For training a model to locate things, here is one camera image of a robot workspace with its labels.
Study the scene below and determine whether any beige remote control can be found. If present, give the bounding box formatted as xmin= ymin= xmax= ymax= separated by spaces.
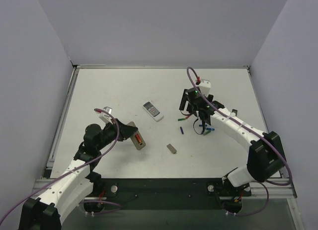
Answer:
xmin=127 ymin=121 xmax=146 ymax=151

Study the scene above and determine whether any grey white remote control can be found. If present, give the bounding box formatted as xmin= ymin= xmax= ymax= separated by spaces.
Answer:
xmin=143 ymin=102 xmax=164 ymax=122

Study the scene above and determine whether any red orange battery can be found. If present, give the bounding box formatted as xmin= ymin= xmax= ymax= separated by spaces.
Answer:
xmin=135 ymin=134 xmax=143 ymax=145

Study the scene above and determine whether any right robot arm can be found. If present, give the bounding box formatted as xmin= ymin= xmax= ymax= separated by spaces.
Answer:
xmin=179 ymin=88 xmax=286 ymax=187

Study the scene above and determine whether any beige battery cover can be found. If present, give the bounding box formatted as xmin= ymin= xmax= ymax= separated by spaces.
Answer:
xmin=166 ymin=144 xmax=177 ymax=154

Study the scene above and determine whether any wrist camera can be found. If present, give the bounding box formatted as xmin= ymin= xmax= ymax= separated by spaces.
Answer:
xmin=198 ymin=79 xmax=211 ymax=96
xmin=99 ymin=106 xmax=112 ymax=124

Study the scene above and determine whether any aluminium frame rail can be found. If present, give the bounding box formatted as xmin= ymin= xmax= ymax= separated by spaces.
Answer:
xmin=31 ymin=178 xmax=297 ymax=199

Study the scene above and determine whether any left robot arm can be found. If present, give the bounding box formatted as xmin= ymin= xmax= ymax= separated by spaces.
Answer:
xmin=18 ymin=120 xmax=138 ymax=230

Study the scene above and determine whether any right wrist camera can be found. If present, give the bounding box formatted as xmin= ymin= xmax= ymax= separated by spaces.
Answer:
xmin=198 ymin=79 xmax=211 ymax=96

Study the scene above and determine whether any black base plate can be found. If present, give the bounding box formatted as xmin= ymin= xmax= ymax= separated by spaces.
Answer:
xmin=86 ymin=178 xmax=251 ymax=210

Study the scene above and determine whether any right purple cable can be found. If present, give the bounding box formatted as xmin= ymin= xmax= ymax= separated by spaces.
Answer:
xmin=186 ymin=67 xmax=292 ymax=186

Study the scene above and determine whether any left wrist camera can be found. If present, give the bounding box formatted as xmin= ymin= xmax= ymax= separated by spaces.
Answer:
xmin=99 ymin=106 xmax=112 ymax=124

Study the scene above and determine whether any slim white remote control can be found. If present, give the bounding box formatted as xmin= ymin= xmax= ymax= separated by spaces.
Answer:
xmin=232 ymin=109 xmax=238 ymax=116

